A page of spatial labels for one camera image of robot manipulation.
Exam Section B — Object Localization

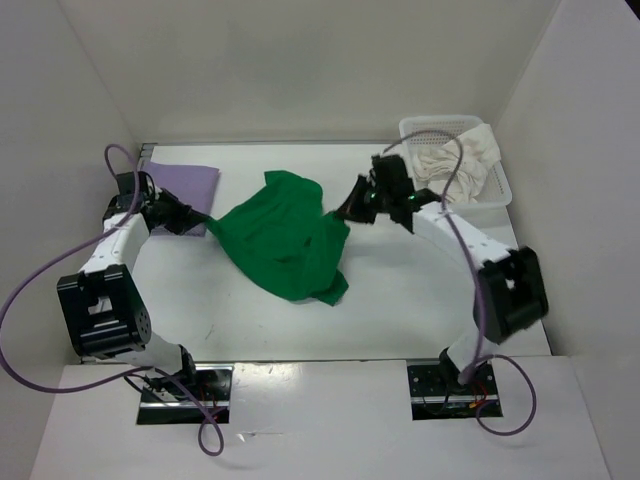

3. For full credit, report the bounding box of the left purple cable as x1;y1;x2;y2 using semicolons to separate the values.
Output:
0;144;224;458

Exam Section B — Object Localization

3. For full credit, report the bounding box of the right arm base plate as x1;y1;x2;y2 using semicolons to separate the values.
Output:
406;360;503;421

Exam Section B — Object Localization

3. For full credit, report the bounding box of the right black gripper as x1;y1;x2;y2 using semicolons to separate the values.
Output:
334;173;393;224

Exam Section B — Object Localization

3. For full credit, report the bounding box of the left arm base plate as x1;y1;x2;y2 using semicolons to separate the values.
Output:
136;364;233;426

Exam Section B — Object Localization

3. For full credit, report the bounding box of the purple t shirt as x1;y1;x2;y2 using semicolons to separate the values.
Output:
143;161;220;214

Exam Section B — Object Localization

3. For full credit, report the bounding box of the white plastic basket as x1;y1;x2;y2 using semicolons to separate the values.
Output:
399;115;512;211

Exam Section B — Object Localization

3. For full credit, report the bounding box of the green t shirt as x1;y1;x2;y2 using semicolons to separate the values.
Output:
205;170;350;306

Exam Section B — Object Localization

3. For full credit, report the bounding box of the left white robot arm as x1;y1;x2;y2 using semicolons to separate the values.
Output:
57;189;207;400

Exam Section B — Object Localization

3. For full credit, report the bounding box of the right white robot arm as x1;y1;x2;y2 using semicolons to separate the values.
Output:
335;175;549;393

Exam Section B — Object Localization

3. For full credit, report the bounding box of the white t shirt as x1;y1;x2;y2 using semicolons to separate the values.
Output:
412;123;501;204

